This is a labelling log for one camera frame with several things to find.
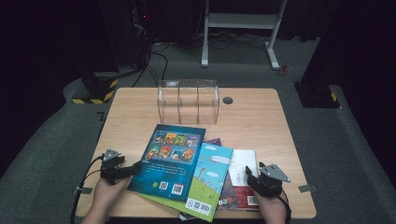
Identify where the black stand with striped base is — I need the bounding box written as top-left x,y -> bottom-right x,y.
72,71 -> 120,105
293,81 -> 341,109

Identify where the person's left hand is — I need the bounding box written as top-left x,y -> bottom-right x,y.
92,176 -> 133,217

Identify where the light blue picture book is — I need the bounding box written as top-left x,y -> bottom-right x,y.
139,142 -> 234,223

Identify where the black floor cable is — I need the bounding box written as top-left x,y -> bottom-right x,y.
132,50 -> 169,89

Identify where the dark equipment rack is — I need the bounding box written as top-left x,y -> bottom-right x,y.
129,0 -> 155,63

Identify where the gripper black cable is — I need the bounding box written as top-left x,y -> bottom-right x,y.
278,190 -> 292,224
69,155 -> 106,224

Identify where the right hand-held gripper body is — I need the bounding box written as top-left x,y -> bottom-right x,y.
248,163 -> 291,198

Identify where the white and red book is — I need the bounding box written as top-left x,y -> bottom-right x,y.
228,148 -> 261,210

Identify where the clear acrylic book rack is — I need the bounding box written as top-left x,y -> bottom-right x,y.
157,78 -> 220,125

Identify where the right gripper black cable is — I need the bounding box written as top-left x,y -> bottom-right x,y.
278,190 -> 292,224

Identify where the thin glossy magazine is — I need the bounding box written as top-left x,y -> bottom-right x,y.
178,137 -> 241,220

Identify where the person's right hand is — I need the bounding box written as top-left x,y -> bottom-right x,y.
252,189 -> 288,224

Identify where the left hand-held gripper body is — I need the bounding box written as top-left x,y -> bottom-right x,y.
99,148 -> 126,186

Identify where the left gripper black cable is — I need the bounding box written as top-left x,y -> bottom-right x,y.
69,155 -> 106,224

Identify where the white metal desk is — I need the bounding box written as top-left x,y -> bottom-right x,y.
200,0 -> 289,71

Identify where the cable bundle under desk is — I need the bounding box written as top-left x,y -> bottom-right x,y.
192,29 -> 269,50

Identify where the dark blue picture book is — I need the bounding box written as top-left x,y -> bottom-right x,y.
127,123 -> 207,203

